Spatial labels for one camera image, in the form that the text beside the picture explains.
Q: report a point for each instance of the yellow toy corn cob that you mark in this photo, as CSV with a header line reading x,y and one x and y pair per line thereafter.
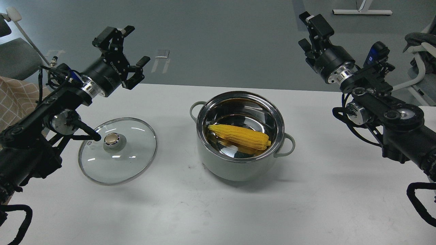
x,y
242,136

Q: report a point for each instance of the white table leg base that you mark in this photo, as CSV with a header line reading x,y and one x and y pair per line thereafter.
x,y
363,9

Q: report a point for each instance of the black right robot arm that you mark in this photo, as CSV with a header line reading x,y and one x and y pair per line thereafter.
x,y
368,109

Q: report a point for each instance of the white chair with dark clothes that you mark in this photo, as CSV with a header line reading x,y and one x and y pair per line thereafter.
x,y
422,72

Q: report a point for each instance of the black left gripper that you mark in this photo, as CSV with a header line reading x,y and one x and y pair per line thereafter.
x,y
112,68

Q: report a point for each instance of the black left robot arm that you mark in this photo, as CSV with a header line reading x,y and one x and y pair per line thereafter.
x,y
32,147

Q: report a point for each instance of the pale green steel pot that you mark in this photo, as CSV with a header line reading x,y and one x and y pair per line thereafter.
x,y
232,161

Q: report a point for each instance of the beige checkered cloth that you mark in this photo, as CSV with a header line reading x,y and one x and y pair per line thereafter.
x,y
17,100

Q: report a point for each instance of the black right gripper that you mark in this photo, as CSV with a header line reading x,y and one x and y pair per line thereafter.
x,y
330,62

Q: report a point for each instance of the glass lid with gold knob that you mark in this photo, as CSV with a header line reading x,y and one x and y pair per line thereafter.
x,y
127,147

